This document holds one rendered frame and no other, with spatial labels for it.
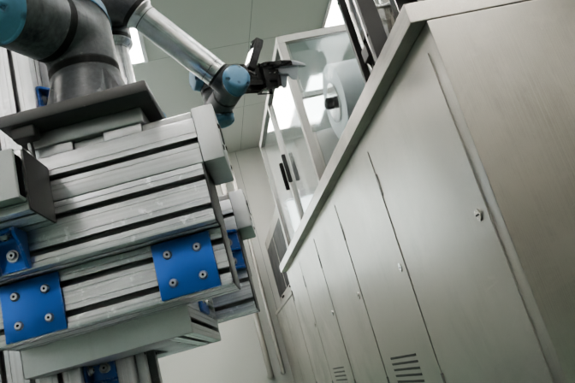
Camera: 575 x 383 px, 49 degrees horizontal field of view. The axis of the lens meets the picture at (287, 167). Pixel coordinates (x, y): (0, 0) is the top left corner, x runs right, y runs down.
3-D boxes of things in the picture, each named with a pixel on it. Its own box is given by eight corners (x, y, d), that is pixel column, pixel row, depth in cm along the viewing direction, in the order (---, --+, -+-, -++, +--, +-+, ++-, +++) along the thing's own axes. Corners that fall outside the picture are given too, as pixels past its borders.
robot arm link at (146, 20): (114, -44, 166) (261, 71, 171) (107, -18, 176) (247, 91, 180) (85, -21, 160) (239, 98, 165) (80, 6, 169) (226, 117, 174)
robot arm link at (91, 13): (135, 67, 110) (121, 2, 113) (78, 42, 98) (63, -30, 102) (84, 96, 114) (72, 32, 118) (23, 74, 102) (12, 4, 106)
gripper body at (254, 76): (274, 94, 198) (239, 96, 193) (268, 68, 200) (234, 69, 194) (284, 85, 192) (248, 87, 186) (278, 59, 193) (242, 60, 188)
